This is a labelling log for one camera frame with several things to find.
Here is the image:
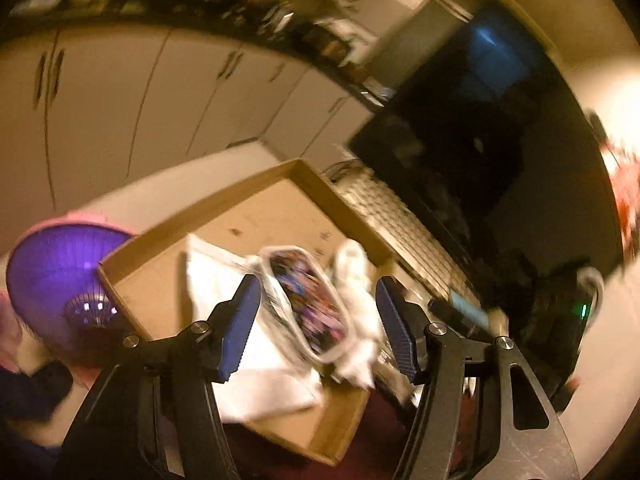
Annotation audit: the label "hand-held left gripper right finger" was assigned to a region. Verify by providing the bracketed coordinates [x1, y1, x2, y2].
[375, 276, 581, 480]

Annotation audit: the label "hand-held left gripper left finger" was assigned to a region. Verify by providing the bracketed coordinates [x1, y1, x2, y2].
[52, 275, 262, 480]

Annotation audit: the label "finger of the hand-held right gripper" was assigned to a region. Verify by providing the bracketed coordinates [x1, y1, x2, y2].
[428, 291, 490, 337]

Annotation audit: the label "white cloth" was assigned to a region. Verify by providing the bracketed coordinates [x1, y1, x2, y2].
[331, 239, 387, 392]
[185, 234, 326, 423]

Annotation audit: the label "colourful patterned pouch white trim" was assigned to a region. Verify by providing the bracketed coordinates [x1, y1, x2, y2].
[259, 245, 359, 366]

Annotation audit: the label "brown cardboard box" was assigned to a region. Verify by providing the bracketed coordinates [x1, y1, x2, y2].
[97, 159, 401, 466]

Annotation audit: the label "white keyboard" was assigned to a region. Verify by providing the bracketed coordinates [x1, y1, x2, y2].
[325, 160, 482, 307]

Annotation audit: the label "dark red blanket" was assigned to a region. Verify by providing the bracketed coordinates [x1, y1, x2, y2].
[225, 390, 426, 480]

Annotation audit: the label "red object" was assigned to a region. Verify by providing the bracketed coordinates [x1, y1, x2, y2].
[597, 110, 640, 266]

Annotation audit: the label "black monitor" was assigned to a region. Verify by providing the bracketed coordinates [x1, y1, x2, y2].
[347, 0, 626, 306]

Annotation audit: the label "purple plastic basket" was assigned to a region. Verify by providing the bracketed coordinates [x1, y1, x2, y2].
[6, 224, 137, 358]

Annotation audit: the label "dark cloth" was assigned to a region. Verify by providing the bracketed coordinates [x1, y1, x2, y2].
[0, 360, 75, 461]

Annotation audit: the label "white cabinet doors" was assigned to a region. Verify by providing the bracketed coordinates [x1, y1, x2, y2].
[0, 25, 375, 213]

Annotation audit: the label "cluttered dark countertop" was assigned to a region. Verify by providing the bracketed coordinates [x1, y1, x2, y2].
[10, 0, 397, 108]

